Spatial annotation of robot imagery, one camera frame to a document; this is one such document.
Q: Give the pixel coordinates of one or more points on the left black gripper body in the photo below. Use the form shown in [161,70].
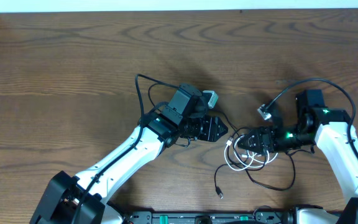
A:
[210,129]

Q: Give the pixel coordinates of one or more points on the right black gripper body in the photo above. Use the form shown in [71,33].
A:
[261,141]

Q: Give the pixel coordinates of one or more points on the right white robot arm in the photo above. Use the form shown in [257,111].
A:
[332,132]

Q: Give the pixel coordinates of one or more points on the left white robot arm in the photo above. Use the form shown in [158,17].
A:
[84,197]

